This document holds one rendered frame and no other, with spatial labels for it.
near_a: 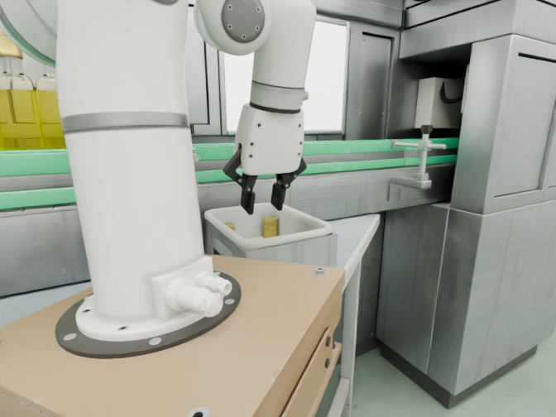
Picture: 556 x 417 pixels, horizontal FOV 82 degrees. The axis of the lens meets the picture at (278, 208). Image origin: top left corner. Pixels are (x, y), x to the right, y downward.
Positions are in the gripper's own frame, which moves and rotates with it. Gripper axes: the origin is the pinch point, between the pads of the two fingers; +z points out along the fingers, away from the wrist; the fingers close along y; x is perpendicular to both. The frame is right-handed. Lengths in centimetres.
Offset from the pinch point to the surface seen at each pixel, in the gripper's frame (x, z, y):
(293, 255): 8.6, 5.8, -1.8
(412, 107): -44, -8, -85
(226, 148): -23.7, -0.7, -2.3
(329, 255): 9.1, 7.2, -9.1
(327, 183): -18.9, 8.1, -29.4
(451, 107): -37, -10, -99
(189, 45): -46, -19, 0
